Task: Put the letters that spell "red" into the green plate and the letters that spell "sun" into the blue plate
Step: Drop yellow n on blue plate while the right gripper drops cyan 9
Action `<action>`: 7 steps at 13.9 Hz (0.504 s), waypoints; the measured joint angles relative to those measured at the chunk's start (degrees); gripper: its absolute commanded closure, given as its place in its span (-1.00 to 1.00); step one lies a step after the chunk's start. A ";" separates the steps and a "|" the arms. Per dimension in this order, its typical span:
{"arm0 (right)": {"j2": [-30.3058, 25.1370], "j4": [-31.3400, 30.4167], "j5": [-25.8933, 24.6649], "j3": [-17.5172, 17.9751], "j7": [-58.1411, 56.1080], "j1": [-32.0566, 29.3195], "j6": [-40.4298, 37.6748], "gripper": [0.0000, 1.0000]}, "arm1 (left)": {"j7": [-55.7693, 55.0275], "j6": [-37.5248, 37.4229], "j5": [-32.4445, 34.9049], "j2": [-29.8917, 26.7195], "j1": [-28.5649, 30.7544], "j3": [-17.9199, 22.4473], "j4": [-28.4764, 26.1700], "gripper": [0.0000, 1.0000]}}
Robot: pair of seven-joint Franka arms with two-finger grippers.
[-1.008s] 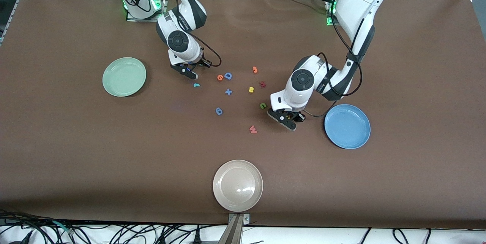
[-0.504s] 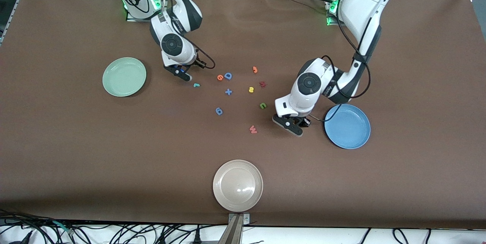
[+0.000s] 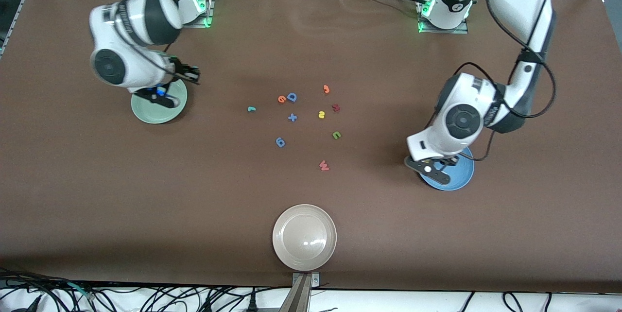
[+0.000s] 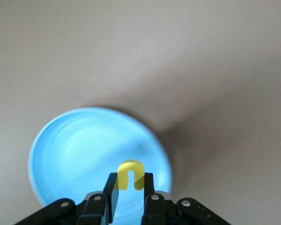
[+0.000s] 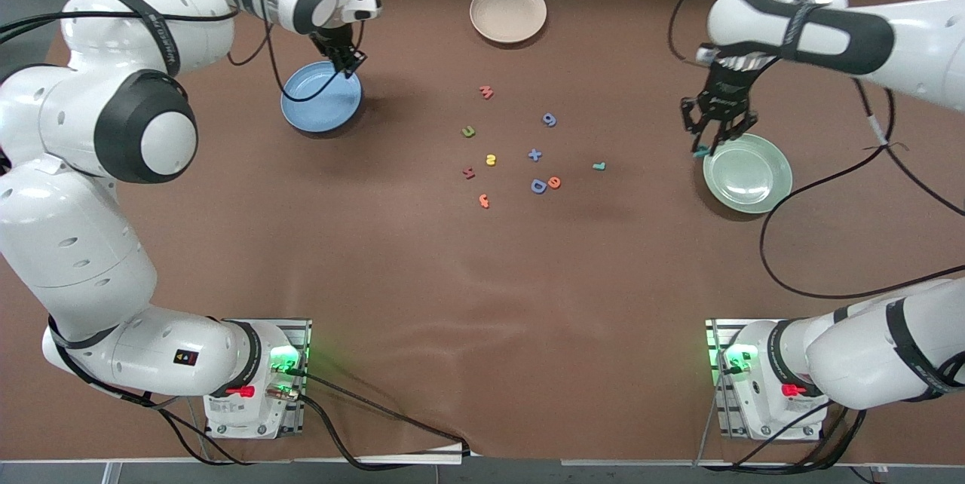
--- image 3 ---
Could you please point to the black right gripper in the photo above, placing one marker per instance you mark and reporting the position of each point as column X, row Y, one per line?
column 178, row 67

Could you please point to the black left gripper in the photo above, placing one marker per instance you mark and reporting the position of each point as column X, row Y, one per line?
column 448, row 160

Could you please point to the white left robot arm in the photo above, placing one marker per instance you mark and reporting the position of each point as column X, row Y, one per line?
column 461, row 120

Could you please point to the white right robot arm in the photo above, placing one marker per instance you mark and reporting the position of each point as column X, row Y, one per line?
column 112, row 66

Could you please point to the blue plate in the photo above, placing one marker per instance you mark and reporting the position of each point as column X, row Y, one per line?
column 461, row 176

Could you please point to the light green plate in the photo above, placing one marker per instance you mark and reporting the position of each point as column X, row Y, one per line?
column 155, row 115

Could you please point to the blue foam letter D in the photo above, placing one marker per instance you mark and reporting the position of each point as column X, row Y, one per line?
column 288, row 96

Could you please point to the blue foam digit six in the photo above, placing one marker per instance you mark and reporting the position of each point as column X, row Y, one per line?
column 278, row 141

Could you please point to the pink foam letter w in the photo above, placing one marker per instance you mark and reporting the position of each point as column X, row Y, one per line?
column 324, row 166

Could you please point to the brown table cover sheet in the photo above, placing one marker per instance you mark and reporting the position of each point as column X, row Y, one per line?
column 97, row 195

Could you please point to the beige plate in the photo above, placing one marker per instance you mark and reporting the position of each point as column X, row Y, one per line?
column 304, row 237

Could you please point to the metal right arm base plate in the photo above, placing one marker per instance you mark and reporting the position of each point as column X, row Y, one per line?
column 210, row 8

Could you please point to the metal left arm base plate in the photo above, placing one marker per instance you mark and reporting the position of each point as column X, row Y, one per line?
column 444, row 31

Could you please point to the grey table side rail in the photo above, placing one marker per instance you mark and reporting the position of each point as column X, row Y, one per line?
column 14, row 13

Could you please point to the grey metal camera mount post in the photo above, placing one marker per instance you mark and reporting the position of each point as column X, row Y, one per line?
column 300, row 297

